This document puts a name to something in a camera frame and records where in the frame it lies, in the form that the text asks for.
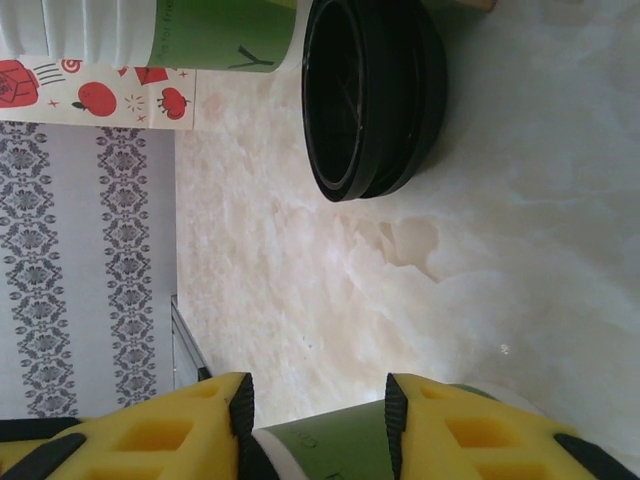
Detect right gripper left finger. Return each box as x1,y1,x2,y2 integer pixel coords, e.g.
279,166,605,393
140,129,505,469
0,372,281,480

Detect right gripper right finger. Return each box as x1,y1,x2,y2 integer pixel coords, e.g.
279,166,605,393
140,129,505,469
383,372,640,480

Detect green paper coffee cup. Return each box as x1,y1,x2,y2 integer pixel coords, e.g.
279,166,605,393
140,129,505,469
249,382,549,480

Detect red and white paper bag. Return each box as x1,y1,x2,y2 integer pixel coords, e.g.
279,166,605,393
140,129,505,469
0,57,197,132

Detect black cup lid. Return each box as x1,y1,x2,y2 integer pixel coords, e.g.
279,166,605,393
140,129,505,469
302,0,449,203

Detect stack of green paper cups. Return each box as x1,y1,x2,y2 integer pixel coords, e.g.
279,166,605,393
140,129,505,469
0,0,301,71

